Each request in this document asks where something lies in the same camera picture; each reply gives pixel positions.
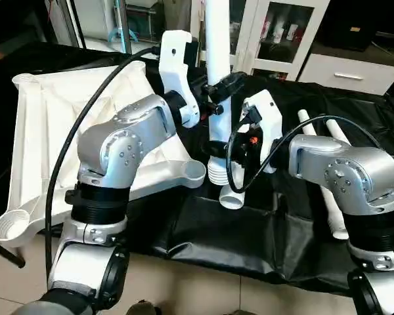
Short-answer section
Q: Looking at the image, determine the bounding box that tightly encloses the white plastic table leg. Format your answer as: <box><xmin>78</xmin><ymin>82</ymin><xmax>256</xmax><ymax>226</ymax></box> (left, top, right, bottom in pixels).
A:
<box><xmin>218</xmin><ymin>184</ymin><xmax>246</xmax><ymax>211</ymax></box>
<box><xmin>296</xmin><ymin>109</ymin><xmax>351</xmax><ymax>241</ymax></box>
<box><xmin>204</xmin><ymin>0</ymin><xmax>234</xmax><ymax>189</ymax></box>
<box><xmin>324</xmin><ymin>117</ymin><xmax>353</xmax><ymax>148</ymax></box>

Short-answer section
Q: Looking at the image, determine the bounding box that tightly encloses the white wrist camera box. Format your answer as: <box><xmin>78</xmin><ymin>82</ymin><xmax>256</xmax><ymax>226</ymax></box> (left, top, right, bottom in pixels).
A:
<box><xmin>157</xmin><ymin>30</ymin><xmax>202</xmax><ymax>129</ymax></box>
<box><xmin>240</xmin><ymin>90</ymin><xmax>285</xmax><ymax>175</ymax></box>

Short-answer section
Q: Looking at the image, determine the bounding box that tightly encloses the black metal workbench leg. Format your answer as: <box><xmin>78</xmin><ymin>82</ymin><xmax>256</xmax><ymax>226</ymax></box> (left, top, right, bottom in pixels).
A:
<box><xmin>0</xmin><ymin>242</ymin><xmax>26</xmax><ymax>269</ymax></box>

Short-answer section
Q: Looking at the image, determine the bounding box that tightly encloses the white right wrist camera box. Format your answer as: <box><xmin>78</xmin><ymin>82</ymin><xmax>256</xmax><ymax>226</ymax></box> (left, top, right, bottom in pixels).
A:
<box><xmin>240</xmin><ymin>90</ymin><xmax>285</xmax><ymax>175</ymax></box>

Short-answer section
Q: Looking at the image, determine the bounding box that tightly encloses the white plastic table top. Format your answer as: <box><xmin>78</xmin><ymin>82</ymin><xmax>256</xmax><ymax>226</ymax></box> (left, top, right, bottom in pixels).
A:
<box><xmin>0</xmin><ymin>66</ymin><xmax>208</xmax><ymax>249</ymax></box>

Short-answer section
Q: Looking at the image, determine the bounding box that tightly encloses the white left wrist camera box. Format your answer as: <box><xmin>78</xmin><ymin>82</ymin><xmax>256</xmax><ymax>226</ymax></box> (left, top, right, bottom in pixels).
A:
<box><xmin>157</xmin><ymin>30</ymin><xmax>202</xmax><ymax>129</ymax></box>

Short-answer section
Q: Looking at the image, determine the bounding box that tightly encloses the black table mat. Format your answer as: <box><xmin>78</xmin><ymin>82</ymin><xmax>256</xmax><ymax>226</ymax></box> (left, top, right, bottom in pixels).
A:
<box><xmin>0</xmin><ymin>43</ymin><xmax>394</xmax><ymax>297</ymax></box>

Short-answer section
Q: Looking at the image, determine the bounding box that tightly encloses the white glass door cabinet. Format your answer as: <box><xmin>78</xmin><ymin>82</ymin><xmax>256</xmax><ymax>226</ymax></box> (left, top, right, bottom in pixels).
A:
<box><xmin>187</xmin><ymin>0</ymin><xmax>330</xmax><ymax>80</ymax></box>

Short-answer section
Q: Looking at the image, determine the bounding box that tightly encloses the white drawer unit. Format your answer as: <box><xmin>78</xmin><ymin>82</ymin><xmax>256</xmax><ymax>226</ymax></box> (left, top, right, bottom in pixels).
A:
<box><xmin>297</xmin><ymin>52</ymin><xmax>394</xmax><ymax>96</ymax></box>

